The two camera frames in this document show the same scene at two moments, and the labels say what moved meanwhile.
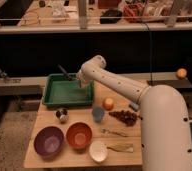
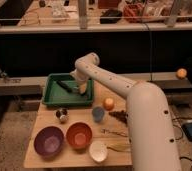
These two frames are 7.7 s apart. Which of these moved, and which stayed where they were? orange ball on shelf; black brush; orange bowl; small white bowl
Moved: black brush
Stayed: orange bowl; small white bowl; orange ball on shelf
